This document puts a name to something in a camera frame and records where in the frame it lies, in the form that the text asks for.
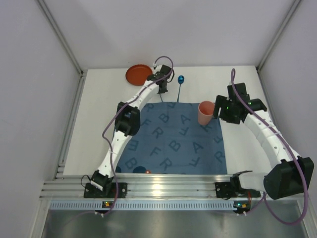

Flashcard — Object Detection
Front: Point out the pink plastic cup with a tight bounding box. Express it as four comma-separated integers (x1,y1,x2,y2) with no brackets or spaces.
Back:
198,101,215,125

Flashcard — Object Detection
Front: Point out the blue metallic spoon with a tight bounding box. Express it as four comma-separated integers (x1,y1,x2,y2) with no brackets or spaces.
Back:
176,75,185,103

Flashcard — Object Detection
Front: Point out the orange-red plate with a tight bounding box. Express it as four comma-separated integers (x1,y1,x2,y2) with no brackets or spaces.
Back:
125,64,153,86

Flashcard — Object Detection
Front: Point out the blue lettered placemat cloth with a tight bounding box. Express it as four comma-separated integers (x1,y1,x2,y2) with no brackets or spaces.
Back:
116,102,227,175

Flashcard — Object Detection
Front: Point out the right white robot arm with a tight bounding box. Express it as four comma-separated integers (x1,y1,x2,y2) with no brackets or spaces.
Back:
213,83,314,200

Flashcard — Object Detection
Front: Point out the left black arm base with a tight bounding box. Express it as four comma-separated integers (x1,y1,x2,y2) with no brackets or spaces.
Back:
83,182,128,199

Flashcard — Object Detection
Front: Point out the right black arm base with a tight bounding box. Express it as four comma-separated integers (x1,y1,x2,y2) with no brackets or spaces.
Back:
214,182,261,200

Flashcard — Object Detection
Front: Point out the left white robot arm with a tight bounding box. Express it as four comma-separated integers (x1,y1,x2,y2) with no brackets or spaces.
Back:
90,64,173,194

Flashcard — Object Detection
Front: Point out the right corner frame post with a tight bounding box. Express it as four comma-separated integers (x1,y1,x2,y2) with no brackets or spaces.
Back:
256,0,302,73

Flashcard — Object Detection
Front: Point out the corner frame post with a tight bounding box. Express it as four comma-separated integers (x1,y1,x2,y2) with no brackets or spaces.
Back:
256,0,302,73
34,0,86,76

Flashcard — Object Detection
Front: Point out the left corner frame post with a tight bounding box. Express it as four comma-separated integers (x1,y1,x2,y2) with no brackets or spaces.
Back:
34,0,86,76

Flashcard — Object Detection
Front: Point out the perforated cable duct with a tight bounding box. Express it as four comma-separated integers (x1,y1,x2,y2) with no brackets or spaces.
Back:
50,200,250,211

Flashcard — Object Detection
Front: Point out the aluminium mounting rail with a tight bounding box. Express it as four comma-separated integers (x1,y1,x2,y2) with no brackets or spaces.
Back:
40,174,229,200

